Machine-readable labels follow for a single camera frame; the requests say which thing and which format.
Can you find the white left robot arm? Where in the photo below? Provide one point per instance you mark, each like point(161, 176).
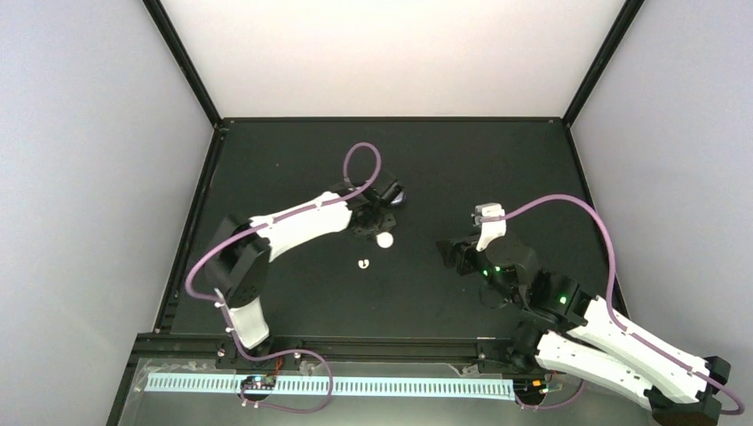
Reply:
point(244, 249)

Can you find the black frame rail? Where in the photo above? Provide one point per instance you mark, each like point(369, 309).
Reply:
point(461, 351)

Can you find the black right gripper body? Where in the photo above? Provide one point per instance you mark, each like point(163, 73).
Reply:
point(463, 264)

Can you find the lavender earbud charging case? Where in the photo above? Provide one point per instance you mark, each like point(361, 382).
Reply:
point(399, 199)

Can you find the small circuit board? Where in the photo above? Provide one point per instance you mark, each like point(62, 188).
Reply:
point(259, 383)

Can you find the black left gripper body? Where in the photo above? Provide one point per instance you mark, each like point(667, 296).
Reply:
point(378, 224)

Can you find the light blue slotted cable duct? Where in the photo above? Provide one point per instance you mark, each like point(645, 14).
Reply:
point(288, 385)

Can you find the white oval charging case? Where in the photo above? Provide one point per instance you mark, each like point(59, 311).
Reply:
point(384, 240)

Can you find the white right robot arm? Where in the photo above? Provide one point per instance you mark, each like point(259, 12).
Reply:
point(567, 330)

